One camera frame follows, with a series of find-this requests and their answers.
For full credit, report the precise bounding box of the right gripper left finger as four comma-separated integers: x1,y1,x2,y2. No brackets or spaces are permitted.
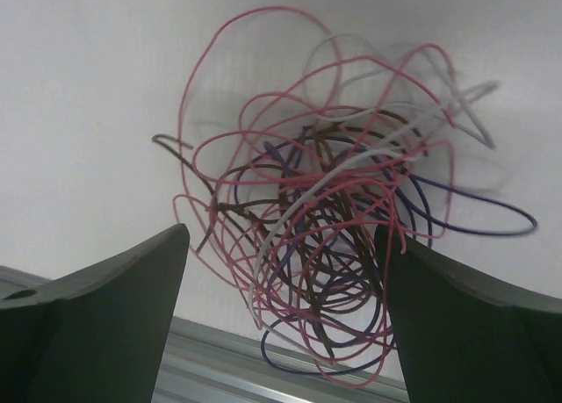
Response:
1,224,190,402

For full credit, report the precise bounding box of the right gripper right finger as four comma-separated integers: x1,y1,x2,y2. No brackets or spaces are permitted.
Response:
375,226,561,402

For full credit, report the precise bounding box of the aluminium mounting rail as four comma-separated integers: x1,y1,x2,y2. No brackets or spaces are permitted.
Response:
0,264,409,403

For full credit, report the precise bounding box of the bundle of thin wires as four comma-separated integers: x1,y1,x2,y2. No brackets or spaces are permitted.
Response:
151,5,539,389

